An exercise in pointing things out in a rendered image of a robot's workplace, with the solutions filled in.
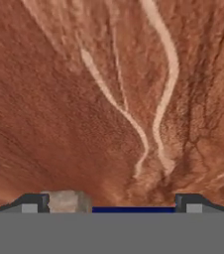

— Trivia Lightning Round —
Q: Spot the dark blue tray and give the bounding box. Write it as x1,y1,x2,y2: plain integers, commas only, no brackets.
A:
0,206,176,214

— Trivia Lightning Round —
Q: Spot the pale grey sugar cube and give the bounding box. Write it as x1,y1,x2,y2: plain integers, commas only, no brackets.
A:
40,190,93,214

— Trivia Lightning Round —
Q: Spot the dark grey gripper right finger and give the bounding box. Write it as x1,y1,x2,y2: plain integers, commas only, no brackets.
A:
174,193,224,214

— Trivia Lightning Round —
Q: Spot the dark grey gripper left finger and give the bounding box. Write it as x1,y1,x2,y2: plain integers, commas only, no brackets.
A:
0,192,51,214

